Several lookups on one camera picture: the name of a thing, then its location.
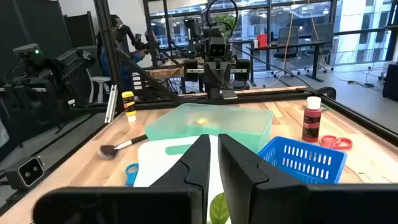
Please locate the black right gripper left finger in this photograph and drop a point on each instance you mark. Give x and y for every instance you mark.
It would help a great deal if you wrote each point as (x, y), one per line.
(192, 174)

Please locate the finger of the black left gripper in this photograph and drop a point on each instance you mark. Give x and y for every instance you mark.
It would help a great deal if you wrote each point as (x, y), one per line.
(224, 77)
(211, 77)

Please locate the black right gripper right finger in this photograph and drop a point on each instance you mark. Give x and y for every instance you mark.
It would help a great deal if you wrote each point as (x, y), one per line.
(242, 174)

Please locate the yellow paint bottle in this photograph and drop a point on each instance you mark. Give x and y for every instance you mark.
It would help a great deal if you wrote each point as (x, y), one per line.
(128, 105)

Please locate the red paint bottle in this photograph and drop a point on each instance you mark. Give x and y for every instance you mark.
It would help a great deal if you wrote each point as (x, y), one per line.
(311, 124)

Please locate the large black fan brush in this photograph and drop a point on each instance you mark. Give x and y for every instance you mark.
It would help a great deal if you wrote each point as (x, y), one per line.
(109, 151)

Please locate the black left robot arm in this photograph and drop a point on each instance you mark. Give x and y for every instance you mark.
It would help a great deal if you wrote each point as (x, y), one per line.
(206, 32)

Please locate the wooden work table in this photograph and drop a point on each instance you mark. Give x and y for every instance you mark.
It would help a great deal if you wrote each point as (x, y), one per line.
(164, 73)

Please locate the white plastic bin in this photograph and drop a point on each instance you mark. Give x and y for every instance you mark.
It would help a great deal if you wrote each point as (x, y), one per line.
(152, 168)

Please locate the artificial green plant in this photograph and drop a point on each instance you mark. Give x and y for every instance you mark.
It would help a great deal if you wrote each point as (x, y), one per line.
(219, 210)

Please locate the teal translucent plastic bin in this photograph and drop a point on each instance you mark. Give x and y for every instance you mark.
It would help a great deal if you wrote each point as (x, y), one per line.
(217, 121)

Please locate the red container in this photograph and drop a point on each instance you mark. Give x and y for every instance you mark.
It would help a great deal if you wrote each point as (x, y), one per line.
(262, 40)

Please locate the green background plant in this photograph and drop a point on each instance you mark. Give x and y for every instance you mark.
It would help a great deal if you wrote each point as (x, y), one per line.
(228, 20)

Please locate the black office desk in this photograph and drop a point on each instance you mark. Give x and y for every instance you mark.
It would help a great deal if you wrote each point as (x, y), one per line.
(286, 45)

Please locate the black office chair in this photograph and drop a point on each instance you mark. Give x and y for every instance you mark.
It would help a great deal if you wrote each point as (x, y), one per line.
(323, 32)
(287, 35)

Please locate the person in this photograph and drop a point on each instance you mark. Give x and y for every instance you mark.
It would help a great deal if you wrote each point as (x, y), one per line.
(116, 21)

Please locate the white stool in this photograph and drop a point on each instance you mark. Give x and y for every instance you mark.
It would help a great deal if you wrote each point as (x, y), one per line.
(101, 80)

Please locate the blue slotted plastic basket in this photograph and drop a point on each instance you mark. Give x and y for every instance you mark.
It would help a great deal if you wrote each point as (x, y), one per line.
(337, 168)

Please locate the black neighbouring robot station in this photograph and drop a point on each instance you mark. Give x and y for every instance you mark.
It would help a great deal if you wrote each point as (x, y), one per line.
(37, 93)

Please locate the large black equipment case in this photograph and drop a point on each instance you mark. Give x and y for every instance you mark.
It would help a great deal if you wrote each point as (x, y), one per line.
(391, 84)

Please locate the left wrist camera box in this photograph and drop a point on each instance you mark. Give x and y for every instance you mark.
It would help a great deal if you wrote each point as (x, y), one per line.
(217, 49)

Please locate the silver metal bracket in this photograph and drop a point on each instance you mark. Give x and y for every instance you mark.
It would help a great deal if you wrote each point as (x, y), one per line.
(111, 102)

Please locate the small black stereo camera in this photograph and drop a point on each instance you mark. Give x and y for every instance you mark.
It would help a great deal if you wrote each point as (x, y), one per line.
(26, 172)

